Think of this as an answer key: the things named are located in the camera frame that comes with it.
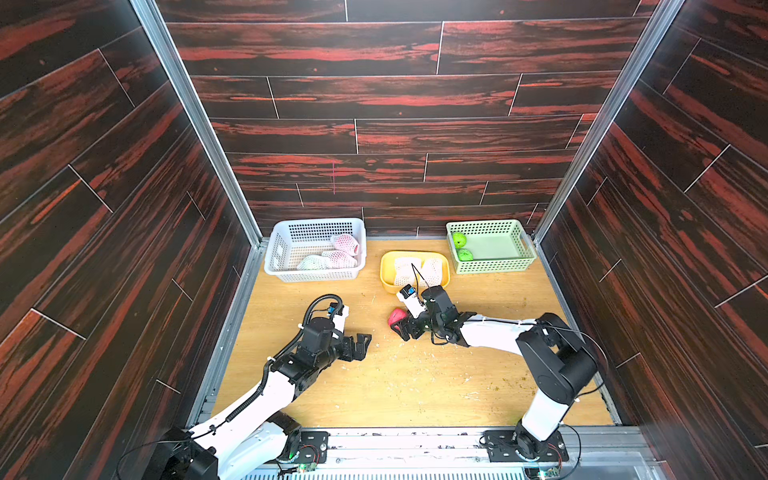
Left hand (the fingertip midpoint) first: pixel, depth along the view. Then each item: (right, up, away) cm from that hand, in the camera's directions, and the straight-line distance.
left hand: (359, 335), depth 84 cm
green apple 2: (+37, +24, +24) cm, 50 cm away
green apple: (+36, +30, +30) cm, 56 cm away
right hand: (+14, +4, +11) cm, 18 cm away
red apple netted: (+11, +5, +7) cm, 14 cm away
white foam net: (+23, +18, +21) cm, 36 cm away
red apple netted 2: (-7, +29, +25) cm, 38 cm away
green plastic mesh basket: (+52, +28, +34) cm, 69 cm away
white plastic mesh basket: (-30, +30, +32) cm, 53 cm away
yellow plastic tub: (+9, +22, +25) cm, 34 cm away
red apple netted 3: (-9, +22, +21) cm, 32 cm away
